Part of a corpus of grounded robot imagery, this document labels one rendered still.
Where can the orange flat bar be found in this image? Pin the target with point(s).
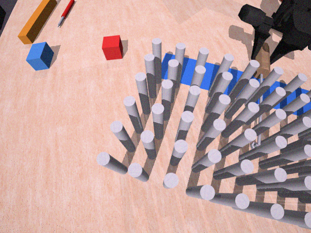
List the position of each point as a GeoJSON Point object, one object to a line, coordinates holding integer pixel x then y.
{"type": "Point", "coordinates": [33, 26]}

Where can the red cube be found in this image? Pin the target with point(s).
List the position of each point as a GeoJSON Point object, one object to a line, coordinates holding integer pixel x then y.
{"type": "Point", "coordinates": [112, 47]}

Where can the red-handled screwdriver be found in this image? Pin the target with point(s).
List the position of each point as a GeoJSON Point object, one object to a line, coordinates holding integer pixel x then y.
{"type": "Point", "coordinates": [65, 13]}

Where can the blue cube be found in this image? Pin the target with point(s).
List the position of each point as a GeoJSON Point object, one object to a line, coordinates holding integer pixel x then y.
{"type": "Point", "coordinates": [40, 56]}

